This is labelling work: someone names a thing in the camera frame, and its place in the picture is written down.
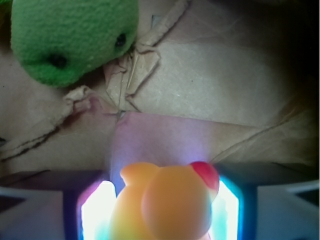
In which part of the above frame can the green plush frog toy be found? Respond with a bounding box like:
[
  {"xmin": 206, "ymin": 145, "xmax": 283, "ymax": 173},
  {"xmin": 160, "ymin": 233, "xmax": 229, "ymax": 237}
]
[{"xmin": 11, "ymin": 0, "xmax": 139, "ymax": 87}]

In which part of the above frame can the brown paper lined bin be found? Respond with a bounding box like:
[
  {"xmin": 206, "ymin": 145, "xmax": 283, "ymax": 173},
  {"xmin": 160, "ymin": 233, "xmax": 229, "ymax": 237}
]
[{"xmin": 0, "ymin": 0, "xmax": 320, "ymax": 173}]

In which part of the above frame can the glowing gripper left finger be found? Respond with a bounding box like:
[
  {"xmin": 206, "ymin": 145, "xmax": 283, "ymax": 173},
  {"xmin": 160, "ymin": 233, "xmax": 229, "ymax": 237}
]
[{"xmin": 0, "ymin": 170, "xmax": 116, "ymax": 240}]

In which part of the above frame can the yellow rubber duck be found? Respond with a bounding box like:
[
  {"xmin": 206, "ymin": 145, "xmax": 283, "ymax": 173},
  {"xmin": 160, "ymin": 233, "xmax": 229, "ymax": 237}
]
[{"xmin": 108, "ymin": 161, "xmax": 220, "ymax": 240}]

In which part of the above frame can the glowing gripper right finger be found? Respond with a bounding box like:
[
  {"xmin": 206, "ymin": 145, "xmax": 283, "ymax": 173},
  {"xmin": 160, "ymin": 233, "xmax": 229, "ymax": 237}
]
[{"xmin": 211, "ymin": 163, "xmax": 320, "ymax": 240}]

